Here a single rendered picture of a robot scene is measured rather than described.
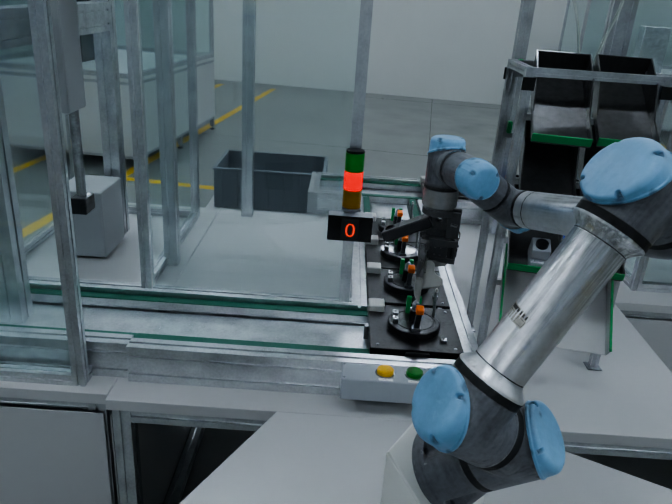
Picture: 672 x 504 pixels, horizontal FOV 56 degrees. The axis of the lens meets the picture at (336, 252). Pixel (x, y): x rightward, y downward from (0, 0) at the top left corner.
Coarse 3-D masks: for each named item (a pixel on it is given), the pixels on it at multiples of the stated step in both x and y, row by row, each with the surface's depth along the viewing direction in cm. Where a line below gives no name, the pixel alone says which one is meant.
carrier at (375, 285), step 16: (368, 272) 200; (384, 272) 201; (400, 272) 196; (368, 288) 190; (384, 288) 190; (400, 288) 187; (432, 288) 193; (400, 304) 182; (432, 304) 183; (448, 304) 183
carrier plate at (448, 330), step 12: (372, 312) 176; (384, 312) 176; (444, 312) 179; (372, 324) 170; (384, 324) 170; (444, 324) 172; (372, 336) 164; (384, 336) 164; (396, 336) 164; (444, 336) 166; (456, 336) 166; (372, 348) 159; (384, 348) 159; (396, 348) 159; (408, 348) 159; (420, 348) 160; (432, 348) 160; (444, 348) 160; (456, 348) 161
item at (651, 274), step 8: (664, 120) 215; (664, 128) 214; (664, 136) 214; (664, 144) 213; (632, 264) 230; (648, 264) 224; (656, 264) 224; (664, 264) 224; (648, 272) 225; (656, 272) 225; (664, 272) 225; (648, 280) 227; (656, 280) 227; (664, 280) 226
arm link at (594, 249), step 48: (624, 144) 88; (624, 192) 83; (576, 240) 89; (624, 240) 85; (528, 288) 92; (576, 288) 88; (528, 336) 89; (432, 384) 94; (480, 384) 89; (432, 432) 90; (480, 432) 90
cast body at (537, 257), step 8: (536, 240) 153; (544, 240) 151; (528, 248) 157; (536, 248) 151; (544, 248) 150; (528, 256) 156; (536, 256) 152; (544, 256) 151; (528, 264) 154; (536, 264) 152
